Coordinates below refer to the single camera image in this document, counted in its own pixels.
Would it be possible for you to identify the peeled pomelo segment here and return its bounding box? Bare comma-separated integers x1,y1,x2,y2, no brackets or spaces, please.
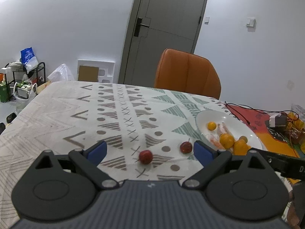
217,122,232,139
208,134,223,149

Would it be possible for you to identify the large orange mandarin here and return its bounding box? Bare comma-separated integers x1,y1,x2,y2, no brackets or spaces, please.
219,134,235,149

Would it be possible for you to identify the small orange kumquat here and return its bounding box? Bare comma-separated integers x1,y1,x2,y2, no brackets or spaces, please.
207,122,217,131

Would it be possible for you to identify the green yellow round fruit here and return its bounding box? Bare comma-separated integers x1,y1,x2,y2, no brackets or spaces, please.
239,136,248,143

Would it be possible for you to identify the red crabapple with stem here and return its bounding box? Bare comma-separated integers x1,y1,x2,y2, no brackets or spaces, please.
179,140,193,154

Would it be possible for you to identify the red orange cat mat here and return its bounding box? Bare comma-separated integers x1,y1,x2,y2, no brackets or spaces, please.
224,102,304,159

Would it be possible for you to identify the white enamel bowl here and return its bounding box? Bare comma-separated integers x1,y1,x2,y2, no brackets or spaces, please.
195,110,263,156

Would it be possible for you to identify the white power adapter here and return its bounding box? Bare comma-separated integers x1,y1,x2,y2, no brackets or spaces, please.
269,113,287,128

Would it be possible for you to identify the dark red small apple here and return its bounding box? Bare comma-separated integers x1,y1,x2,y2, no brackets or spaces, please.
139,150,153,165

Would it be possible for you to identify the patterned white tablecloth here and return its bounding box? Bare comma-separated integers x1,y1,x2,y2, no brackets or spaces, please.
1,81,226,228

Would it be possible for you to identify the white shopping bag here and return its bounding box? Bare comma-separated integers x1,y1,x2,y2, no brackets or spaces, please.
13,83,37,106

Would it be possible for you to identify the clear plastic bag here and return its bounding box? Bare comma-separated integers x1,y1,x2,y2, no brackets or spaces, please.
47,64,75,82

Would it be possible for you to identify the orange leather chair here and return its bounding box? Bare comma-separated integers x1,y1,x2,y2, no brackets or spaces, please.
154,49,221,99

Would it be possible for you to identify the black metal rack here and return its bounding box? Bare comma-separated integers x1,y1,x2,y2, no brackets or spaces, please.
3,62,47,91

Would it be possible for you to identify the blue white plastic bag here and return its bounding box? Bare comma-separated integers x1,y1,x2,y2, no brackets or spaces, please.
21,47,39,73

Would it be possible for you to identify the yellow wire basket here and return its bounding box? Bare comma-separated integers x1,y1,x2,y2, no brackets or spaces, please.
284,112,304,145

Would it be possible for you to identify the black usb cable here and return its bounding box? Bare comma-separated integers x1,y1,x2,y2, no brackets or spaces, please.
224,101,301,126

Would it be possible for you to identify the white foam packaging frame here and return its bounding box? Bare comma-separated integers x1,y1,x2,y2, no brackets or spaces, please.
78,60,115,84

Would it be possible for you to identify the white wall switch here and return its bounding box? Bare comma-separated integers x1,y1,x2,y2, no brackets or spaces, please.
246,18,256,28

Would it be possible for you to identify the grey door with handle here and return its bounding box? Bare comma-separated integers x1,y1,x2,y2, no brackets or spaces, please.
118,0,207,87

